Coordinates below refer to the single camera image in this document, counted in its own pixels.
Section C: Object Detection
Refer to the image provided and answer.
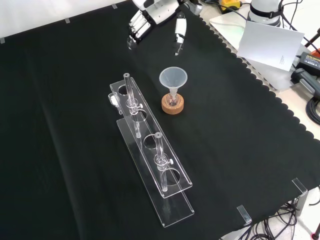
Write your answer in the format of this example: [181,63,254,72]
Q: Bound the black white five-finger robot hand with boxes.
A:
[126,0,188,56]

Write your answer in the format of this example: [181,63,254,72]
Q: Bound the clear glass weighing funnel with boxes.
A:
[108,92,121,109]

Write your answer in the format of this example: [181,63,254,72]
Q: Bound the translucent plastic funnel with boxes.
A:
[159,66,188,101]

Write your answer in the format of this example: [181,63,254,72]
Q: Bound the clear acrylic funnel stand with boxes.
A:
[109,72,195,228]

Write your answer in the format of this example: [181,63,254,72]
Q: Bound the pale grey board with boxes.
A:
[208,9,300,94]

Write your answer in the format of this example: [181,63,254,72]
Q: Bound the yellow stop button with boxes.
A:
[219,0,243,14]

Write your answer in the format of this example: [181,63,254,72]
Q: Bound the small round-bottom glass flask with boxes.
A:
[166,90,180,107]

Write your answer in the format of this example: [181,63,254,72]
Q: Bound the white card sheet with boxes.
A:
[236,20,306,74]

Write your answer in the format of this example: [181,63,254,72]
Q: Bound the black bench cloth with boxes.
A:
[0,0,320,240]

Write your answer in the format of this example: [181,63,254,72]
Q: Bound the black power adapter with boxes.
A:
[297,51,320,73]

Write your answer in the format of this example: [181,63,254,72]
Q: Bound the clear cloth clip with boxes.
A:
[236,204,253,226]
[291,177,309,195]

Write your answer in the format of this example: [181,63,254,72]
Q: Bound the grey metal bench leg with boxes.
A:
[294,191,309,212]

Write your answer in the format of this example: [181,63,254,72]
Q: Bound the cork ring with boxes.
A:
[161,92,185,116]

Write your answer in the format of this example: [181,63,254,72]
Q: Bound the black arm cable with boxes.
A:
[278,0,305,33]

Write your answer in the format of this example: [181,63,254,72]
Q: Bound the black handle device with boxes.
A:
[290,67,320,95]

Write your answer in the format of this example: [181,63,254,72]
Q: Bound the coiled black cable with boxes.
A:
[306,96,320,126]

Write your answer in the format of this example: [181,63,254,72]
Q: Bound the black floor cable bundle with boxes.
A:
[246,199,304,240]

